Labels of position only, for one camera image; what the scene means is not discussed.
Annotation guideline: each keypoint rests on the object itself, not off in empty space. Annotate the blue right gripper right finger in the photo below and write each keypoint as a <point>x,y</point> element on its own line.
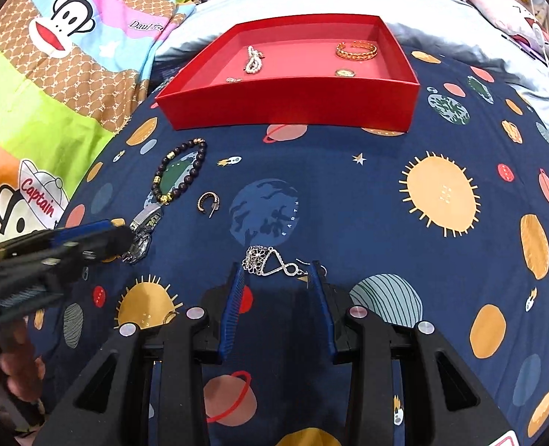
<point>327,318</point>

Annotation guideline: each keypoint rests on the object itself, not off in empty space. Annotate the silver metal wristwatch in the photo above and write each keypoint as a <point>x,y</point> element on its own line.
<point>143,226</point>

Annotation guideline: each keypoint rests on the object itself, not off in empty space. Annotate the gold woven bangle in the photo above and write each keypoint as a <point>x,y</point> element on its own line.
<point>356,50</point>

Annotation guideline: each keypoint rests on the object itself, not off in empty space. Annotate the gold wristwatch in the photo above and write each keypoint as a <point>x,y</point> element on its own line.
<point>344,73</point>

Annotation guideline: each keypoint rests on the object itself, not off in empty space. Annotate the silver hoop earring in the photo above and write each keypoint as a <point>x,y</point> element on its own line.
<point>208,203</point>

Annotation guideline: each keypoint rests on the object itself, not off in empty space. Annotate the colourful monkey cartoon blanket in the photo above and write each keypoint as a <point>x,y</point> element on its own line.
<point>71,74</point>

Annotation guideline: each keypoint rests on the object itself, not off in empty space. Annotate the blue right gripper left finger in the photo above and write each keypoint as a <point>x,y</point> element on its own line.
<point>230,310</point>

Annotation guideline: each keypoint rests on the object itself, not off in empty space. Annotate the light blue bedsheet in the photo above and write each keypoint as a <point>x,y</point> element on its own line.
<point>448,27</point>

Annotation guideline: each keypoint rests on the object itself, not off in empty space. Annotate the person's left hand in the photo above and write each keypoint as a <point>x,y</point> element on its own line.
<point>21,371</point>

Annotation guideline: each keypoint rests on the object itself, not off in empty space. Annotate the red shallow tray box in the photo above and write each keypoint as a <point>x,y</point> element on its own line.
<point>282,71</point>

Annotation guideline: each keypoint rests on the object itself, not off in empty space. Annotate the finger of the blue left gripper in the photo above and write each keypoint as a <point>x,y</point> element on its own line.
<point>102,246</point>
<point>102,232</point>

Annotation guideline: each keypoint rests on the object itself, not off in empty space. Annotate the navy planet print cloth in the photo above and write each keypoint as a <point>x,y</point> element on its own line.
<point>447,223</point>

